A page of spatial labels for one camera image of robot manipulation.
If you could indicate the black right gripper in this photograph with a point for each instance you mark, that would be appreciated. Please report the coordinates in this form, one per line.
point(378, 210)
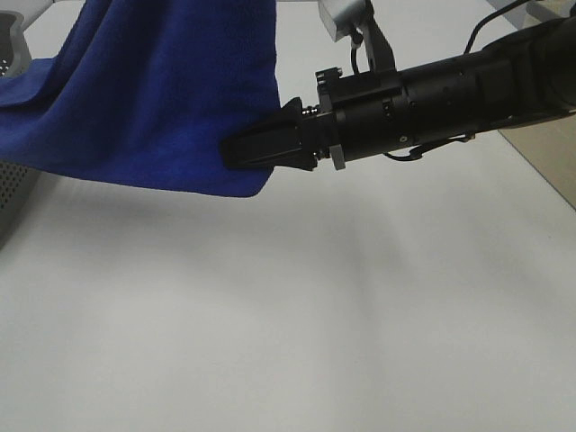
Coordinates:
point(357, 116)

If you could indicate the blue microfibre towel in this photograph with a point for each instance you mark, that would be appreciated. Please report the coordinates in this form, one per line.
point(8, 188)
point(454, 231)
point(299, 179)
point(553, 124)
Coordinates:
point(142, 93)

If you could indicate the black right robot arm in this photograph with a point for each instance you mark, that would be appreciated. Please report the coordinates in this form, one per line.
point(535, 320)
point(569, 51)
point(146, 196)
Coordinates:
point(524, 78)

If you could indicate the beige wooden box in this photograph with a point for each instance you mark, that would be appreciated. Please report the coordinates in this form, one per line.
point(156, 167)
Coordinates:
point(548, 147)

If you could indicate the grey perforated plastic basket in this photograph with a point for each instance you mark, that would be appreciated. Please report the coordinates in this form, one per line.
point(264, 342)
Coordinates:
point(16, 181)

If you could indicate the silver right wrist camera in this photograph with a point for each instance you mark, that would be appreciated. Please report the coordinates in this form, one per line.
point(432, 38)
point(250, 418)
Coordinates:
point(355, 19)

